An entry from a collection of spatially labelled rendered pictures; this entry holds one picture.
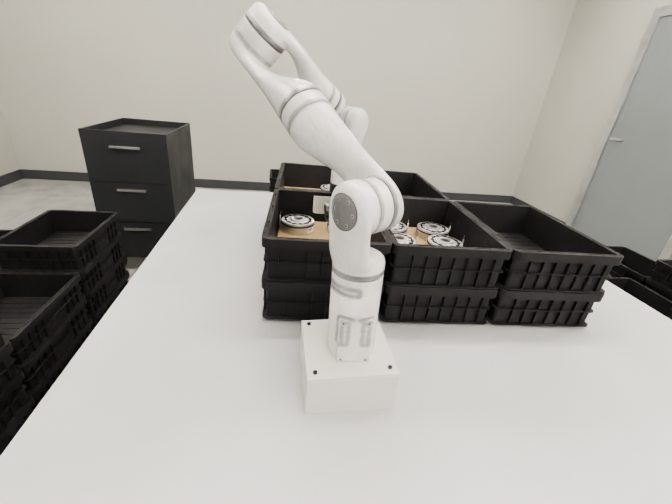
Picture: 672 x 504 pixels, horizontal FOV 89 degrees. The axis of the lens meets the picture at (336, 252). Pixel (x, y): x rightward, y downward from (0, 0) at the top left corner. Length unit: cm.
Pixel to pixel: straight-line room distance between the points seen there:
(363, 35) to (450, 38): 98
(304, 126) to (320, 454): 54
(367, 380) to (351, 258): 23
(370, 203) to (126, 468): 54
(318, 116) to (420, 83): 393
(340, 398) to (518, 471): 32
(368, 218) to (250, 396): 41
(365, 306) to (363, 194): 20
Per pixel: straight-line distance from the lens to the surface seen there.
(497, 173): 520
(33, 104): 490
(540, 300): 106
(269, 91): 69
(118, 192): 246
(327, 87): 88
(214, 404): 72
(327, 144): 61
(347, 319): 61
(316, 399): 67
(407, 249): 81
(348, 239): 53
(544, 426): 84
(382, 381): 67
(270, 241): 77
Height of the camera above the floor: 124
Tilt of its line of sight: 26 degrees down
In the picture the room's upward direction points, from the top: 6 degrees clockwise
